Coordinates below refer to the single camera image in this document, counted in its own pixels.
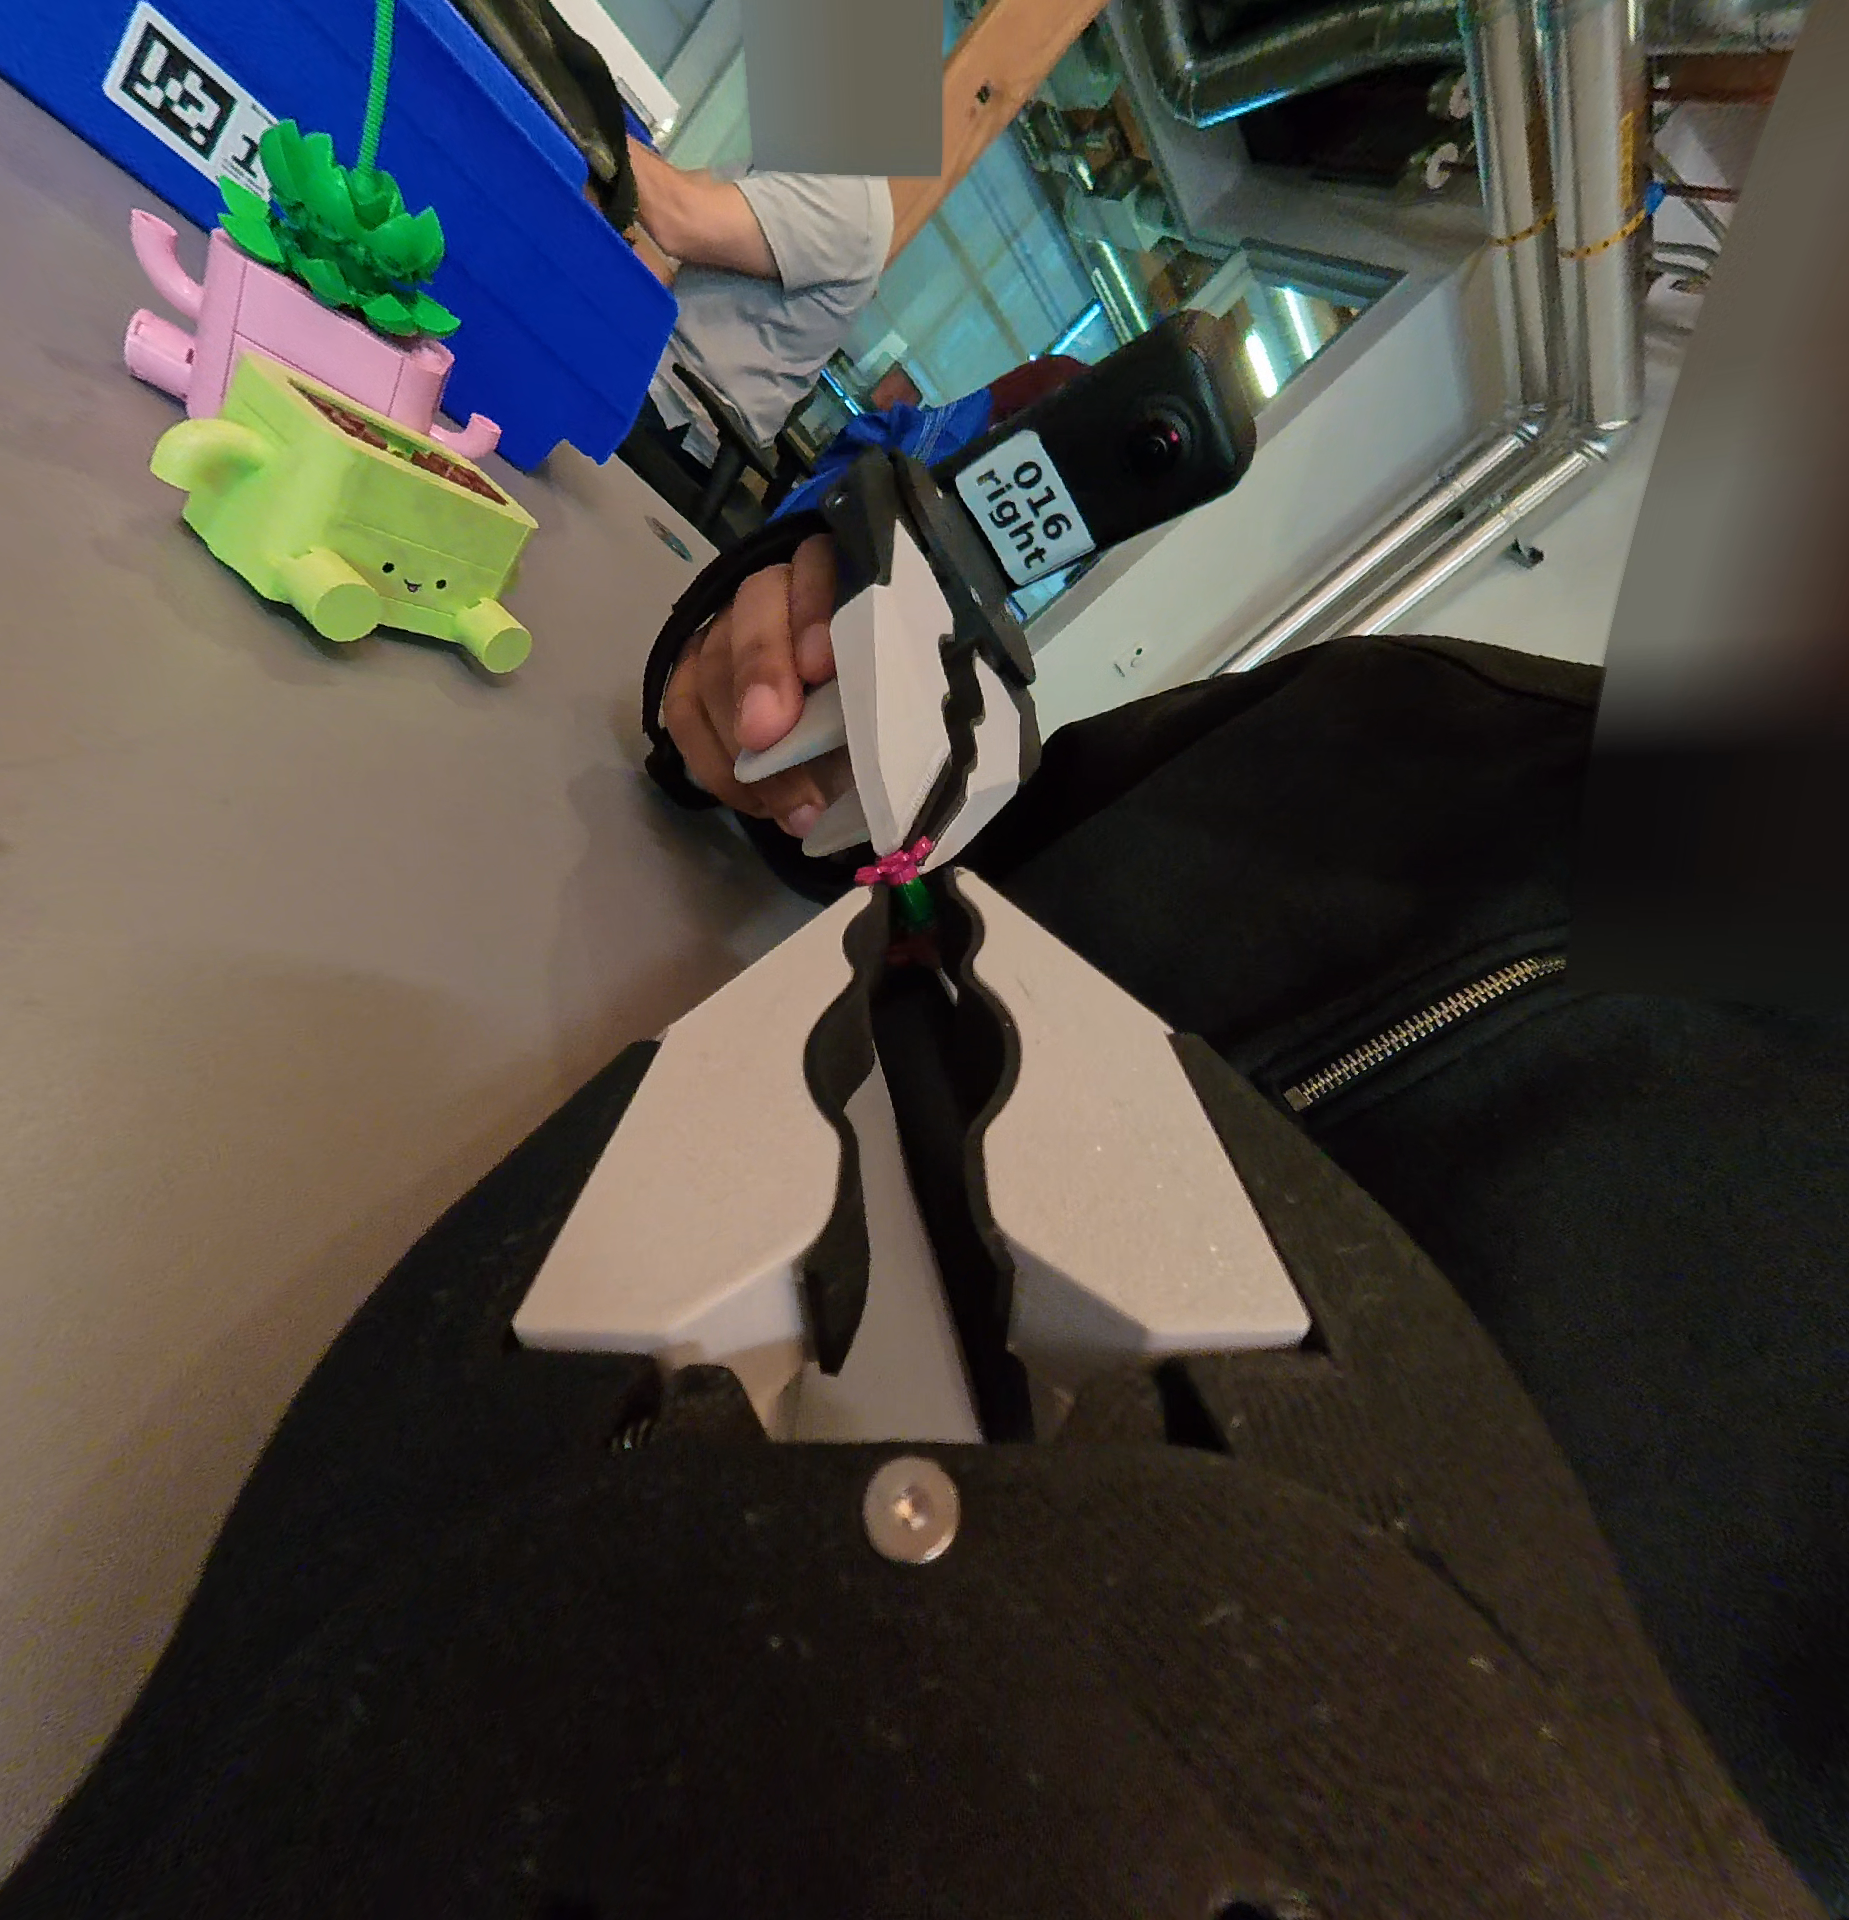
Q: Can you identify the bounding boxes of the lime green brick planter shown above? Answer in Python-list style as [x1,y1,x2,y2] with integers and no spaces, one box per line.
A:
[149,353,538,676]

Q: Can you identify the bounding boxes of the person's right forearm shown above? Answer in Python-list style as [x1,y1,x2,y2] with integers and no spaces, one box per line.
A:
[998,636,1609,1021]

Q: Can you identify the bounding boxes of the brown branch with pink flower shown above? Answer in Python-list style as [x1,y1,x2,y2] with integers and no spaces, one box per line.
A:
[854,840,944,978]

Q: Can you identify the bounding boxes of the pink brick planter with succulent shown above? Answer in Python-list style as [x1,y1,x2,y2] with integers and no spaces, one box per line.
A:
[121,0,464,429]

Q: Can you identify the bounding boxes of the blue plastic bin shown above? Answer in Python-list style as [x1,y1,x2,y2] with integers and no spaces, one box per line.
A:
[0,0,679,474]

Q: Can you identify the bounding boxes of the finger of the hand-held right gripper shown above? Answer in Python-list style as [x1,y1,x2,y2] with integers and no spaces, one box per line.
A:
[924,683,1042,874]
[801,533,987,864]

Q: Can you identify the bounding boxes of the person's right hand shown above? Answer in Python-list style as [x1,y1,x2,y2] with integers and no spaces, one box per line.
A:
[665,529,864,842]

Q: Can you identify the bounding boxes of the blue striped cloth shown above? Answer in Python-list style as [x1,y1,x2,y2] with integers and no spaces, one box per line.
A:
[765,388,1017,520]

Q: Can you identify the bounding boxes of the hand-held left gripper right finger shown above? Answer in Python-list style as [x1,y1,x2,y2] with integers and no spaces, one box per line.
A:
[940,869,1314,1430]

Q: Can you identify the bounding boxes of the silver wall pipes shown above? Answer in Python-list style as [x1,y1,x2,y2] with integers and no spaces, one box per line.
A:
[1214,0,1668,676]

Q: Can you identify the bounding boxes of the person's black jacket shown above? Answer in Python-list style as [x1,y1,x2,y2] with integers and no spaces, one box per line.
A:
[744,636,1849,1920]

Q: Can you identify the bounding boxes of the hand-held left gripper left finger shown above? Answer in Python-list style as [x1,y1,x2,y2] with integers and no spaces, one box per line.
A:
[510,900,903,1442]

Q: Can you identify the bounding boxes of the wooden beam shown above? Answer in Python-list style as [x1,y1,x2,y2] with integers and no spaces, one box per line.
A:
[886,0,1114,265]

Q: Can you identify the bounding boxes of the black bag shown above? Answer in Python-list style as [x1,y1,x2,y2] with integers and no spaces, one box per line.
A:
[494,0,645,228]

